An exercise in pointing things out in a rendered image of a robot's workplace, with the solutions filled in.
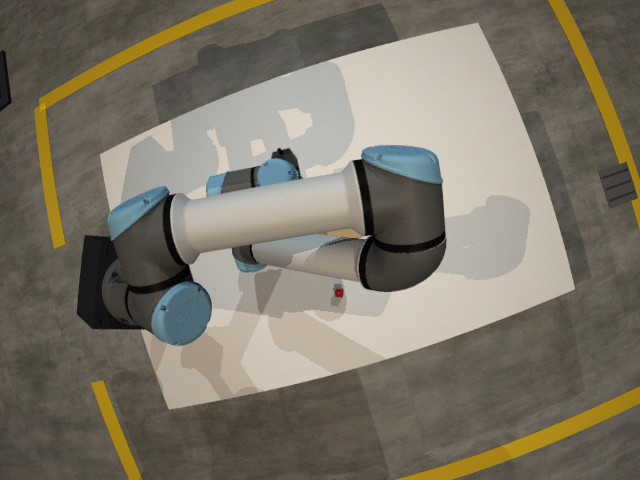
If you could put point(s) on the tan square mat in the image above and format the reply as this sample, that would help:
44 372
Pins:
343 233

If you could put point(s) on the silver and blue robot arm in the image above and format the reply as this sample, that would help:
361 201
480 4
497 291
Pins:
276 223

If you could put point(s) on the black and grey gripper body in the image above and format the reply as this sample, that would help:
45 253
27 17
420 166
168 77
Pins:
287 155

